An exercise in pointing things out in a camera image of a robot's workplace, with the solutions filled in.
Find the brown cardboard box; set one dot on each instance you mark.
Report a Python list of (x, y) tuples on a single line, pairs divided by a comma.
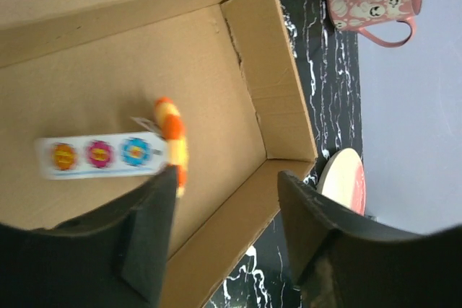
[(89, 67)]

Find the cream pink floral plate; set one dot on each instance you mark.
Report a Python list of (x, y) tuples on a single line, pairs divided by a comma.
[(343, 180)]

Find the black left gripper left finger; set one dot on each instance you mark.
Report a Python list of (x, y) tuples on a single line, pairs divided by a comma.
[(113, 256)]

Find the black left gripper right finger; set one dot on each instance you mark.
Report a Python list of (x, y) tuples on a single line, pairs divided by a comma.
[(339, 258)]

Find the orange sunflower plush toy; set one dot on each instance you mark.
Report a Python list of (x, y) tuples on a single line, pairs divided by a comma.
[(173, 130)]

